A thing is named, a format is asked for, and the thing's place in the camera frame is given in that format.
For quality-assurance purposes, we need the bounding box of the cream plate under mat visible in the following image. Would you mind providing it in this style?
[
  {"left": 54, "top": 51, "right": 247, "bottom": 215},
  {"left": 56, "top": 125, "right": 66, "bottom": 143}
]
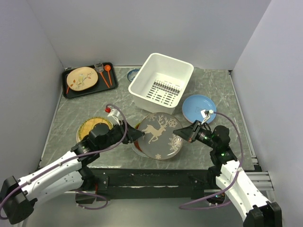
[{"left": 76, "top": 116, "right": 114, "bottom": 144}]

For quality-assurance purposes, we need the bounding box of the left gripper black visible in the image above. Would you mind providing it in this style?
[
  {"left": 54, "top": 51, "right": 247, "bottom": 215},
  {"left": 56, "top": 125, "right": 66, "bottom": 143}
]
[{"left": 98, "top": 119, "right": 145, "bottom": 151}]

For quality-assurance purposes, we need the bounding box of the beige bird plate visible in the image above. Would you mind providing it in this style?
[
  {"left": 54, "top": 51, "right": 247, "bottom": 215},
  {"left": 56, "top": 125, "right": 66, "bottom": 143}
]
[{"left": 66, "top": 67, "right": 98, "bottom": 91}]

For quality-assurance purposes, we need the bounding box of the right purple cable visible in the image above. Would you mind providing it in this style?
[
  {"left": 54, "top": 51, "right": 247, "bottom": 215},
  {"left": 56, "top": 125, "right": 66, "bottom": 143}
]
[{"left": 178, "top": 111, "right": 244, "bottom": 210}]

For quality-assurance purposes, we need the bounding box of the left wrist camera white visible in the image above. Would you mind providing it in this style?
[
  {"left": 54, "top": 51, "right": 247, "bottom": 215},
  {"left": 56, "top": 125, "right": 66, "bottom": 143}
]
[{"left": 105, "top": 107, "right": 120, "bottom": 125}]

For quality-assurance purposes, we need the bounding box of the grey reindeer plate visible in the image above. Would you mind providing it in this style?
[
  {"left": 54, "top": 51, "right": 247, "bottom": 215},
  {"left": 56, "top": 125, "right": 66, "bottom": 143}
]
[{"left": 138, "top": 112, "right": 183, "bottom": 160}]

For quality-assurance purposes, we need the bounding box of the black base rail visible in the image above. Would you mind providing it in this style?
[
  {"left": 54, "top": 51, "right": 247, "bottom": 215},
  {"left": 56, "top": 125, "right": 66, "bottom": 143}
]
[{"left": 80, "top": 168, "right": 220, "bottom": 200}]

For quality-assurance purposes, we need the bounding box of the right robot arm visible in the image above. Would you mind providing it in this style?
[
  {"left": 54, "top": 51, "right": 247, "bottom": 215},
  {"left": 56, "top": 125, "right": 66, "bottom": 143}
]
[{"left": 173, "top": 121, "right": 283, "bottom": 227}]

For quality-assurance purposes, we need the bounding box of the aluminium frame rail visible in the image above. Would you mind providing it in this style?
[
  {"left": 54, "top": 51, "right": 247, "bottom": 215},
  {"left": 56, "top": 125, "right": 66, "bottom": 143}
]
[{"left": 59, "top": 171, "right": 275, "bottom": 194}]

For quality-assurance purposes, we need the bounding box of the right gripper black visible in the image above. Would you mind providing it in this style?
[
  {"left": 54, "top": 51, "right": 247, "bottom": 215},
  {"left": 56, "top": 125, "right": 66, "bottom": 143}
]
[{"left": 173, "top": 120, "right": 217, "bottom": 149}]

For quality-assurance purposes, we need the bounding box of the small blue patterned dish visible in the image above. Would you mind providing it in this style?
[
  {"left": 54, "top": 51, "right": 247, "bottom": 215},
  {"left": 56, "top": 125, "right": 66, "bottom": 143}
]
[{"left": 127, "top": 69, "right": 140, "bottom": 82}]

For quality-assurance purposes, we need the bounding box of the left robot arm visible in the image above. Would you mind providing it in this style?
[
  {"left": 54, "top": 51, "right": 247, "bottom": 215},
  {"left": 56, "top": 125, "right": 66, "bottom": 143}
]
[{"left": 0, "top": 121, "right": 144, "bottom": 225}]

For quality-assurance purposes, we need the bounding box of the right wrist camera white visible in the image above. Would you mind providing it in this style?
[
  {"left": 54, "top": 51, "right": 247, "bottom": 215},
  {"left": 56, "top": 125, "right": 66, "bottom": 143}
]
[{"left": 200, "top": 110, "right": 214, "bottom": 124}]

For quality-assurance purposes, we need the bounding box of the white plastic bin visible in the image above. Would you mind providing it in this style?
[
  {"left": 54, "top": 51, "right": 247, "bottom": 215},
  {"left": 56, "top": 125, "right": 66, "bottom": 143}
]
[{"left": 128, "top": 53, "right": 194, "bottom": 114}]

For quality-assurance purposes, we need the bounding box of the white plate under stack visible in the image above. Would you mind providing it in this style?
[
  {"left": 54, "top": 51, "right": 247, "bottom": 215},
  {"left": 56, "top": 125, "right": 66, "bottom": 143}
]
[{"left": 132, "top": 144, "right": 149, "bottom": 158}]

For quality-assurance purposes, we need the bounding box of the small clear glass cup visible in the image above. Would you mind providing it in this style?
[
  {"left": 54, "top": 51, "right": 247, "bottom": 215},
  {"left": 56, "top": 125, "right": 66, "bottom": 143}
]
[{"left": 94, "top": 62, "right": 104, "bottom": 73}]

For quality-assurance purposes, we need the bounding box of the black serving tray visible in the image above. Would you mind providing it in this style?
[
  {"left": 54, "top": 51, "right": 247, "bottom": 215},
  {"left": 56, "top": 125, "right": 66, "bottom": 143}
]
[{"left": 62, "top": 62, "right": 118, "bottom": 99}]

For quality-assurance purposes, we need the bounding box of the orange spoon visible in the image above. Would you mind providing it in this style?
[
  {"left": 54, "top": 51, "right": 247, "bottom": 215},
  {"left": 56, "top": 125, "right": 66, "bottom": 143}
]
[{"left": 104, "top": 64, "right": 112, "bottom": 86}]

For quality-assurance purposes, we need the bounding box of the orange chopstick-like stick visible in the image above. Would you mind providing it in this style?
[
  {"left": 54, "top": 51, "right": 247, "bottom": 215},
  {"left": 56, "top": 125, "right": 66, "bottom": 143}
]
[{"left": 99, "top": 71, "right": 110, "bottom": 88}]

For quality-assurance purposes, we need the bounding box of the woven bamboo mat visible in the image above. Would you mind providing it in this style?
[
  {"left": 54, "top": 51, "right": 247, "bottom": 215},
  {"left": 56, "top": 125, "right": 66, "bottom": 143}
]
[{"left": 78, "top": 117, "right": 112, "bottom": 140}]

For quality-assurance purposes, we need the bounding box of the red scalloped plate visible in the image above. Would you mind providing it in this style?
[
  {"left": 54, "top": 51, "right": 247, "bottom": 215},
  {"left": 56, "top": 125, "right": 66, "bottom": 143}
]
[{"left": 134, "top": 123, "right": 142, "bottom": 152}]

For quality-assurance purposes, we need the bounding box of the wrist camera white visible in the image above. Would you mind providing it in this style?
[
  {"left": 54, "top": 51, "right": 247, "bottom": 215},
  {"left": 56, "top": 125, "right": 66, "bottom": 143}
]
[
  {"left": 105, "top": 107, "right": 120, "bottom": 125},
  {"left": 200, "top": 110, "right": 214, "bottom": 124}
]

